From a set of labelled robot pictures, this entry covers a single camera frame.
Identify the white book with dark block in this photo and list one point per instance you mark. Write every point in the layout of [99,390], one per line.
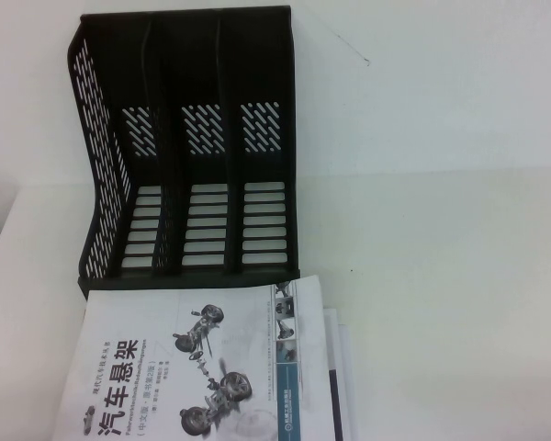
[331,386]

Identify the black plastic book stand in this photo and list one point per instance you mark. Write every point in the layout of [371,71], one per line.
[202,151]

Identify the white car suspension book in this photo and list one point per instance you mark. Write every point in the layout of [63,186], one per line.
[165,395]

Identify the plain white book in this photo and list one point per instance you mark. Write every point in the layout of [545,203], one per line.
[346,367]

